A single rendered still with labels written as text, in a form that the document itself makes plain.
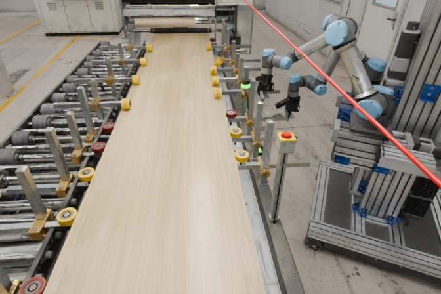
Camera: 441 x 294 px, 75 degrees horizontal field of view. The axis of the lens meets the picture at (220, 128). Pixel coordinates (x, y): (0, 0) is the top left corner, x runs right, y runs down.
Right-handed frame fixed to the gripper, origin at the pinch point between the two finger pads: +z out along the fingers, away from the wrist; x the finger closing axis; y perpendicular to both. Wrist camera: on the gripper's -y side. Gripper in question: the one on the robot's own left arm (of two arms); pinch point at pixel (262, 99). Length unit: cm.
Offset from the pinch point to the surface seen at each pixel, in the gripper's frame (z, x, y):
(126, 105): 6, -86, -40
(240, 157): 11, -39, 41
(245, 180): 39, -29, 31
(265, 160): 12, -26, 47
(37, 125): 19, -147, -61
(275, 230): 31, -38, 77
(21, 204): 20, -149, 19
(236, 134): 10.7, -29.2, 18.0
